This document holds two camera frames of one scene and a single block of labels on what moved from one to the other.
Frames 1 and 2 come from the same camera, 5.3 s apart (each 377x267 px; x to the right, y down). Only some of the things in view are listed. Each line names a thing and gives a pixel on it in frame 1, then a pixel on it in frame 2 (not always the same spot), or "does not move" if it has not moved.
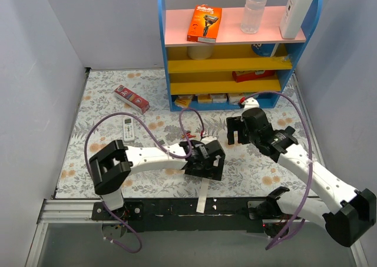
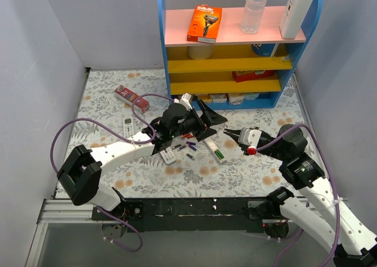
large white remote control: [128, 129] does not move
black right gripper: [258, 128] -> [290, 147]
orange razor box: [205, 24] does not move
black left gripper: [208, 170] -> [199, 122]
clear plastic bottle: [254, 6] does not move
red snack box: [240, 76] does not move
